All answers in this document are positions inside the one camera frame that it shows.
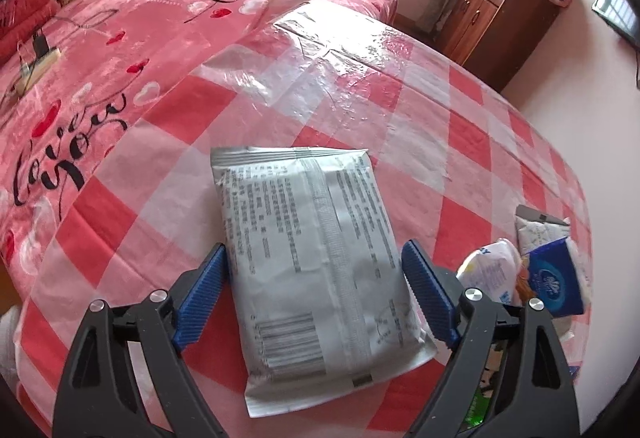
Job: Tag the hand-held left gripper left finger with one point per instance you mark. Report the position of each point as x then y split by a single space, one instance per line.
202 298

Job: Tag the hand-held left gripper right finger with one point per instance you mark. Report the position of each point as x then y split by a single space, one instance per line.
430 293

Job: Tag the white blue snack bag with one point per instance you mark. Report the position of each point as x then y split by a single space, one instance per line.
487 268

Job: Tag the silver snack bag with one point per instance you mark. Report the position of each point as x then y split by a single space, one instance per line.
310 268

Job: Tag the white patterned packet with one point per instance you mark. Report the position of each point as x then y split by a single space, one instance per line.
537 233

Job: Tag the blue tissue pack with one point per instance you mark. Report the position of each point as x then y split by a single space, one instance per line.
555 280

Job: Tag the green white carton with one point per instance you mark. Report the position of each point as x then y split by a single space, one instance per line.
475 413

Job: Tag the red white checkered tablecloth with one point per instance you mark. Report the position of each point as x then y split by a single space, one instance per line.
350 117

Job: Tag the pink heart print bed blanket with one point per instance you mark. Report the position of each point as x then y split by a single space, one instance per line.
150 42

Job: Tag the brown wooden cabinet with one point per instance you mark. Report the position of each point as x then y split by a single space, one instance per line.
500 27

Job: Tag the white power strip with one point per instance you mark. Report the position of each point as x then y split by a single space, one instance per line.
40 67

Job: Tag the black charger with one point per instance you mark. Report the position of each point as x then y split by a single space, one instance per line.
40 45

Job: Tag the plain pink pillow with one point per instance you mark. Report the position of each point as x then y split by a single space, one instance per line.
25 35

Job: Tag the barred side window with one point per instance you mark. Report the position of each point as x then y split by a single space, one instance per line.
617 5

